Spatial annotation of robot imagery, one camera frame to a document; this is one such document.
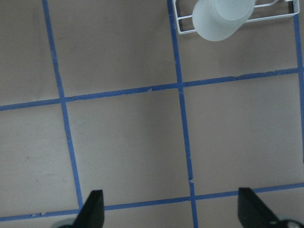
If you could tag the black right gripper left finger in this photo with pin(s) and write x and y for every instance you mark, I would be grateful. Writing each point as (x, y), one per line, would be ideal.
(92, 213)

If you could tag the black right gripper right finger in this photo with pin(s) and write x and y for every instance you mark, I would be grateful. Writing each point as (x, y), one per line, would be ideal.
(253, 212)

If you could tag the pale cream plastic cup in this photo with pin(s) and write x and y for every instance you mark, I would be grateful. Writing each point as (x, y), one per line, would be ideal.
(217, 20)

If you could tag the white wire cup rack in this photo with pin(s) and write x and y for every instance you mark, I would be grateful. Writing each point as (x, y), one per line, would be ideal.
(263, 11)

